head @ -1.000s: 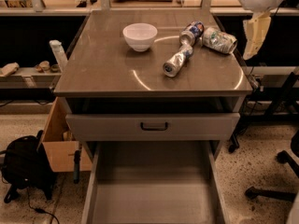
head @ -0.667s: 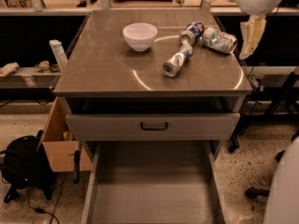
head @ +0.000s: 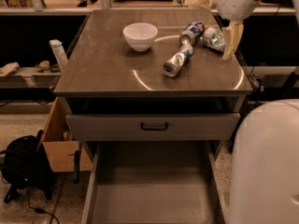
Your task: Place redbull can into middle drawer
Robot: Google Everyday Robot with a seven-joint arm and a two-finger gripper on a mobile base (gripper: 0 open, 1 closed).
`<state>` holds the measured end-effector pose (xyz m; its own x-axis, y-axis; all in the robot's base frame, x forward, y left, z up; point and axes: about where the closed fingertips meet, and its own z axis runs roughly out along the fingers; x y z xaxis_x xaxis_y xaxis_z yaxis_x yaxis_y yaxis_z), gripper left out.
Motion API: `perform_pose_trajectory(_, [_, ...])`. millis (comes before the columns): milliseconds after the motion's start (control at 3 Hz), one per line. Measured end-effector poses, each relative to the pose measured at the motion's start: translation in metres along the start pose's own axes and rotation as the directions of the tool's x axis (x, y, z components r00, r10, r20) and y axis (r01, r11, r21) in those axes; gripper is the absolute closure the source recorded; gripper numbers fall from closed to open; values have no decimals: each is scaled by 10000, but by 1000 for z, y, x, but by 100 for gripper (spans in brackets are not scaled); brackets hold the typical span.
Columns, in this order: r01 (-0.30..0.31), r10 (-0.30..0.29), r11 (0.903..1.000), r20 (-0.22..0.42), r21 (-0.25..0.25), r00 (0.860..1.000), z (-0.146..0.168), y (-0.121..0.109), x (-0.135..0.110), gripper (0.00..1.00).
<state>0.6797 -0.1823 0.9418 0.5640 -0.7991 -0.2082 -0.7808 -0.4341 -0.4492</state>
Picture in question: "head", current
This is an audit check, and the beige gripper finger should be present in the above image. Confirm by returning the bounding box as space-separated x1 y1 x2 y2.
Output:
191 0 217 9
222 21 244 61

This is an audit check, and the silver redbull can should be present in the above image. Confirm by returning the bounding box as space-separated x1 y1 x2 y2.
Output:
164 44 193 77

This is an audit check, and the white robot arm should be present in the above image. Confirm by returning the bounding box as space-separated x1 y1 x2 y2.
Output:
198 0 299 224

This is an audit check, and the green white soda can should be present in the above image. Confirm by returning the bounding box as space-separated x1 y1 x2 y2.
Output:
203 27 225 52

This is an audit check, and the blue pepsi can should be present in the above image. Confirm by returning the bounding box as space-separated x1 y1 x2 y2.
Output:
179 21 205 46

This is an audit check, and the grey drawer cabinet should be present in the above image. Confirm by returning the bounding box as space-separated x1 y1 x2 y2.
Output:
54 8 254 142

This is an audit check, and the closed upper drawer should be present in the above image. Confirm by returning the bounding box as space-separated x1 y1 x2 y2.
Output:
66 113 240 141

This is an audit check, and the open middle drawer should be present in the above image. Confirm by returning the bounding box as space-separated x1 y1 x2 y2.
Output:
81 141 229 224

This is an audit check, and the white ceramic bowl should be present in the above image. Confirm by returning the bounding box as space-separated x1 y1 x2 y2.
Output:
122 22 158 51

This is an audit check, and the white plastic bottle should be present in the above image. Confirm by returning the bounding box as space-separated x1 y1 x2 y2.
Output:
50 39 68 71

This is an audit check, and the wooden box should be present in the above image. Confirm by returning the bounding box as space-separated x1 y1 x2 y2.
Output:
41 98 80 173

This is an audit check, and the black backpack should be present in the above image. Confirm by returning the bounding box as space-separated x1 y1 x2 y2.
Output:
0 130 55 203

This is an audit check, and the black cable on floor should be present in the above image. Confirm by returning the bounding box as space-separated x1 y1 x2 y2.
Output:
26 187 61 224

